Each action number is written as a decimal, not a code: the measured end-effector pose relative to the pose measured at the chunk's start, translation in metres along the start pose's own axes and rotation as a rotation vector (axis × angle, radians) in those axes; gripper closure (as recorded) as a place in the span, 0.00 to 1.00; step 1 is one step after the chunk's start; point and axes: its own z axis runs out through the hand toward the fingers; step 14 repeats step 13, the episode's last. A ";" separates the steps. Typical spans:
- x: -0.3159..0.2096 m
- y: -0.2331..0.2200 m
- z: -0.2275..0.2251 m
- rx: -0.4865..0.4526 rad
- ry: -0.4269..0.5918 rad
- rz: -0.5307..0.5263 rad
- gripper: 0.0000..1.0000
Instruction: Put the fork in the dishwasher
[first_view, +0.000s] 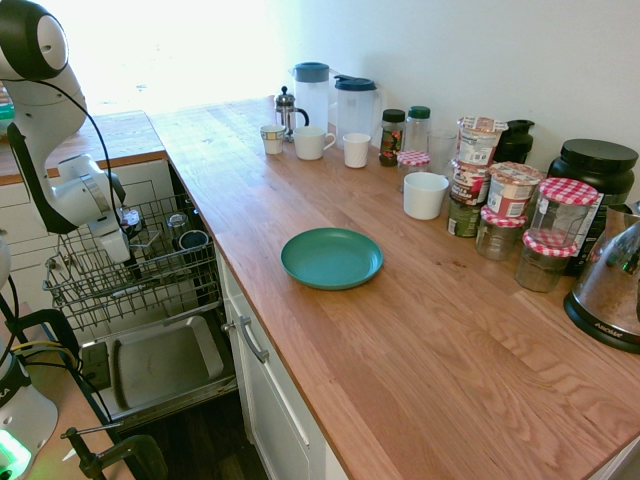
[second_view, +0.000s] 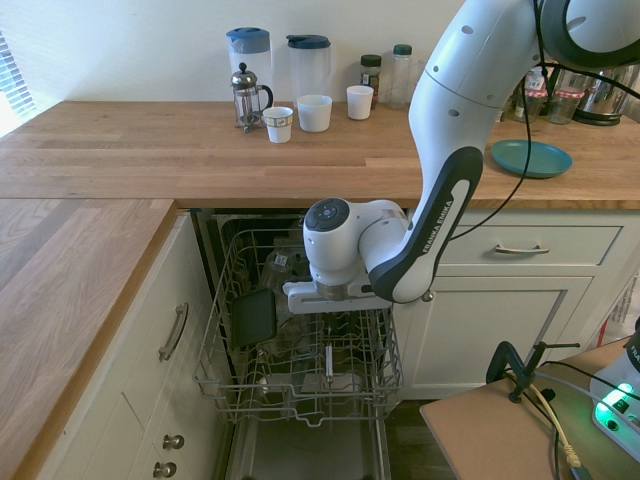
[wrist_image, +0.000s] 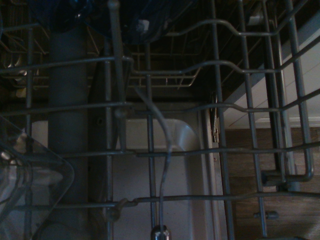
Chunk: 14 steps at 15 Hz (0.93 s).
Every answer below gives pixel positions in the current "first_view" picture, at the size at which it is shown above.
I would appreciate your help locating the clear drinking glass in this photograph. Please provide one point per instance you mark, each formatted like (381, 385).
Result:
(442, 150)

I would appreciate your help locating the black C clamp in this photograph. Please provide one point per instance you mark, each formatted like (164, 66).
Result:
(47, 316)

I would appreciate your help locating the black protein powder tub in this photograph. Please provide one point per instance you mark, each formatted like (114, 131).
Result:
(597, 167)

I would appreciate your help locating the spice jar green lid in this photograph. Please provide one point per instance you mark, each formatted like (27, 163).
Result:
(418, 130)

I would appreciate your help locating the white drawer front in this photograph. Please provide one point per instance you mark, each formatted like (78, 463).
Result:
(145, 185)

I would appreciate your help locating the short pitcher blue lid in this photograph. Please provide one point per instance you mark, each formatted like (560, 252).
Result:
(356, 110)

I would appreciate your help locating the dark blue cup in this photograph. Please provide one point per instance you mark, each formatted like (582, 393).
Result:
(192, 241)

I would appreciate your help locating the glass french press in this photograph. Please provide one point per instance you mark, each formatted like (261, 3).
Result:
(286, 112)

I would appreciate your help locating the small jar checkered lid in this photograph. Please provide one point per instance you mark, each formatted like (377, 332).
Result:
(413, 160)

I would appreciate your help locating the spice jar black lid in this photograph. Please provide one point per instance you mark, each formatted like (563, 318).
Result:
(392, 140)

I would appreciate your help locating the red brown ice cream tub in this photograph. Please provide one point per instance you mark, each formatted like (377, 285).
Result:
(469, 186)

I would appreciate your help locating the teal plastic plate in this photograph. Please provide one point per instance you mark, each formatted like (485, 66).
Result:
(330, 257)

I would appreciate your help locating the patterned paper cup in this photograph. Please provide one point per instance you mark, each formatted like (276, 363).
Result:
(273, 140)

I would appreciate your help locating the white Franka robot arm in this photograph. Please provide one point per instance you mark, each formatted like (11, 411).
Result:
(45, 125)

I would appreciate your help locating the black screw clamp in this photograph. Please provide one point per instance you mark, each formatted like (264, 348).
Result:
(125, 452)

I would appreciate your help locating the white ribbed cup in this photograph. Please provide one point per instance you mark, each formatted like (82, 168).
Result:
(356, 152)

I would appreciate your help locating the glass jar checkered lid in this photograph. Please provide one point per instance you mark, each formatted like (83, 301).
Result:
(499, 237)
(542, 270)

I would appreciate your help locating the food container green lid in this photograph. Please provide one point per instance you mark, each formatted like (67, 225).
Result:
(5, 122)

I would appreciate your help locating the open grey dishwasher door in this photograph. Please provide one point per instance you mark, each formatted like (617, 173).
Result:
(165, 360)

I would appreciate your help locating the green ice cream tub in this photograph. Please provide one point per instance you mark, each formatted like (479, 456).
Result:
(462, 220)

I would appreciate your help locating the large jar checkered lid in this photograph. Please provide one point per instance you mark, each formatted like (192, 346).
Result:
(565, 200)

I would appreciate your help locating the stainless steel electric kettle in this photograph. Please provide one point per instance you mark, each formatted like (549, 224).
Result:
(605, 290)

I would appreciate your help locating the black shaker bottle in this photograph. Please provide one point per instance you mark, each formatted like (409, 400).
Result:
(516, 142)

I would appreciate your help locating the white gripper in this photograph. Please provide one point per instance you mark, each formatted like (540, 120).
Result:
(114, 244)

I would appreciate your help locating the white ice cream tub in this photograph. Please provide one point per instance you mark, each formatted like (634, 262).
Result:
(479, 145)

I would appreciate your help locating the white cabinet door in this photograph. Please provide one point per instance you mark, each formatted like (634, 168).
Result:
(270, 400)

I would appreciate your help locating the wide white mug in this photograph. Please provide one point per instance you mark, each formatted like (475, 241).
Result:
(425, 200)

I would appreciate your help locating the tall pitcher blue lid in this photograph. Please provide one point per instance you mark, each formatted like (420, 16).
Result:
(311, 100)

